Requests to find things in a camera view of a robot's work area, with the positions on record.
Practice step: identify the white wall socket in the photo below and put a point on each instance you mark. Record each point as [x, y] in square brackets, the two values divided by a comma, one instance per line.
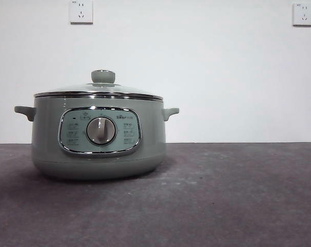
[303, 15]
[81, 13]

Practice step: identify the glass lid with green knob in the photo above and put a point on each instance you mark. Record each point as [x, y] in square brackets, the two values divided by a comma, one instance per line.
[103, 76]

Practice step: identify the sage green electric cooking pot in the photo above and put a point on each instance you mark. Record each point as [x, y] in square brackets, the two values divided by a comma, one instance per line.
[47, 133]

